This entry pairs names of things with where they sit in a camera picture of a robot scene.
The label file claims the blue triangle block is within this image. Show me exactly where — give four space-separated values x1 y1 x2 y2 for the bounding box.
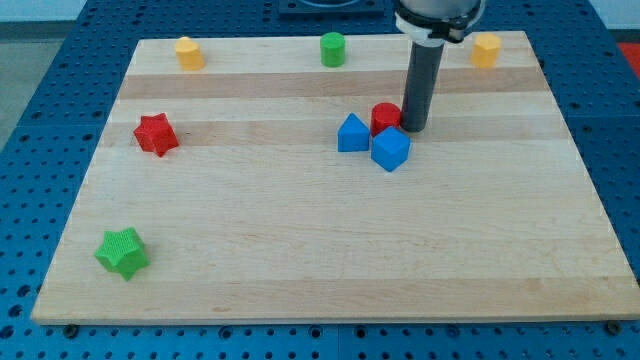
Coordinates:
337 113 370 152

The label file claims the yellow heart block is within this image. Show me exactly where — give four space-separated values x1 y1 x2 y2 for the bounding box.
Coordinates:
174 36 206 71

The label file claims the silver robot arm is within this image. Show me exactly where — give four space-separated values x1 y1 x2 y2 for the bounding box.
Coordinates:
395 0 486 133

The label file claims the yellow hexagon block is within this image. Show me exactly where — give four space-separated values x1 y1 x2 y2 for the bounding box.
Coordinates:
470 33 502 68

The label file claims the green star block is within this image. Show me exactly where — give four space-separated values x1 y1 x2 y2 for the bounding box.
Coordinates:
94 227 150 281

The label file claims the blue cube block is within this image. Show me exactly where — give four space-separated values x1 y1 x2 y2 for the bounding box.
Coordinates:
371 127 411 172

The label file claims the green cylinder block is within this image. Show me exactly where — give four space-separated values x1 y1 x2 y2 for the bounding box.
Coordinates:
320 32 346 68

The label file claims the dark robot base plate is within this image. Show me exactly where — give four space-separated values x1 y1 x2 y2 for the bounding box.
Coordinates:
276 0 385 16

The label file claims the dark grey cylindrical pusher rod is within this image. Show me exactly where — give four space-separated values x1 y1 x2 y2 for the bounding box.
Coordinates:
401 41 444 132

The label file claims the light wooden board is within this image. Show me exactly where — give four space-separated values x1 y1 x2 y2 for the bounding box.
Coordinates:
32 31 639 325

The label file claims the red star block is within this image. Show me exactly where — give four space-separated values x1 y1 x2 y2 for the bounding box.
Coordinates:
133 113 179 157

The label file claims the red cylinder block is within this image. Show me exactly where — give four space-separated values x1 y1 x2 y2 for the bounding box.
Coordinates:
370 102 401 137

